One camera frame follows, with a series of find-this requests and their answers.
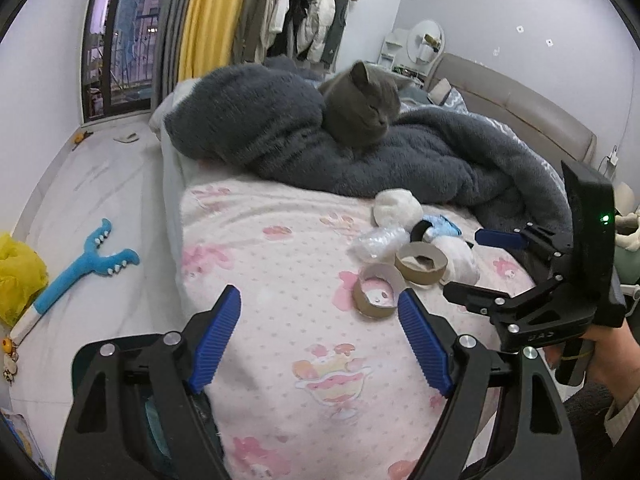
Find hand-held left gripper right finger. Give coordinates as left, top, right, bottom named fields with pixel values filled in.
left=397, top=289, right=583, bottom=480

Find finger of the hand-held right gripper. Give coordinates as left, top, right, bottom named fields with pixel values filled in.
left=474, top=222, right=573, bottom=273
left=442, top=272, right=568, bottom=328

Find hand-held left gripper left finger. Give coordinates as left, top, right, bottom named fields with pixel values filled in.
left=55, top=284, right=243, bottom=480

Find white tissue ball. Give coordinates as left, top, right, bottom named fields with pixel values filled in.
left=372, top=188, right=423, bottom=228
left=432, top=235, right=481, bottom=286

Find blue printed plastic wrapper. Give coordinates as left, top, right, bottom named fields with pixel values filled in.
left=424, top=214, right=463, bottom=239

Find cardboard tape roll core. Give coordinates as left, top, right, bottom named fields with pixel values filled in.
left=352, top=262, right=407, bottom=318
left=394, top=241, right=449, bottom=285

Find black curved rubber piece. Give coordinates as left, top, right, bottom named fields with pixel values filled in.
left=410, top=219, right=437, bottom=244

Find dark teal waste bin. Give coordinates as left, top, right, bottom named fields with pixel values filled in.
left=70, top=350, right=221, bottom=480

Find clear plastic wrap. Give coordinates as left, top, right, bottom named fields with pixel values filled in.
left=348, top=226, right=412, bottom=264

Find person's right hand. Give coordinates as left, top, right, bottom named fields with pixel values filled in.
left=586, top=326, right=640, bottom=407

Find cream plush toy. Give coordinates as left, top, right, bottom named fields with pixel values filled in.
left=612, top=182, right=640, bottom=251

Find pink printed blanket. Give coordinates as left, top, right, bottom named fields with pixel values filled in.
left=177, top=172, right=538, bottom=480

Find beige padded headboard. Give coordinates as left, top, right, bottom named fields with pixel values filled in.
left=425, top=52, right=598, bottom=176

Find blue plush claw toy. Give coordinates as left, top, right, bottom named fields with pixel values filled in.
left=10, top=218, right=141, bottom=341

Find person's dark clothing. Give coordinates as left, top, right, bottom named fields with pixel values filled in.
left=562, top=382, right=621, bottom=480

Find light grey bedsheet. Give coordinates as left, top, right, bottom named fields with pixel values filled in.
left=149, top=77, right=223, bottom=341

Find grey cat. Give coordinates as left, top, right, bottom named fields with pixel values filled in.
left=320, top=60, right=403, bottom=148

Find white shelf unit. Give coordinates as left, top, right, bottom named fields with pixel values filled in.
left=382, top=30, right=431, bottom=78

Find round white vanity mirror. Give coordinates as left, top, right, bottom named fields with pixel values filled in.
left=406, top=20, right=445, bottom=66

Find blue printed package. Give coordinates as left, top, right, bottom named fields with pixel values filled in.
left=0, top=407, right=36, bottom=466

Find dark grey fleece blanket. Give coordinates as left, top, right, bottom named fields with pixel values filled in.
left=164, top=62, right=573, bottom=233

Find dark grey hanging trousers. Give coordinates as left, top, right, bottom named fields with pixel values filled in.
left=320, top=0, right=351, bottom=68

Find white hanging jacket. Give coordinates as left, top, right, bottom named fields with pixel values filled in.
left=297, top=0, right=337, bottom=63

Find black hanging coat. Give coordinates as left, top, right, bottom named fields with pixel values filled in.
left=267, top=0, right=312, bottom=58

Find grey curtain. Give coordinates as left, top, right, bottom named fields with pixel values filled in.
left=155, top=0, right=201, bottom=106

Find dark framed window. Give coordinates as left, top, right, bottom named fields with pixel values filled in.
left=81, top=0, right=173, bottom=123

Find yellow curtain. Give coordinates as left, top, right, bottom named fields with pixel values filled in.
left=177, top=0, right=256, bottom=81

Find olive hanging coat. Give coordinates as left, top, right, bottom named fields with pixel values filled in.
left=232, top=0, right=281, bottom=66

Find duck keychain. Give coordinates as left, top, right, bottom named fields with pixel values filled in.
left=0, top=337, right=21, bottom=386

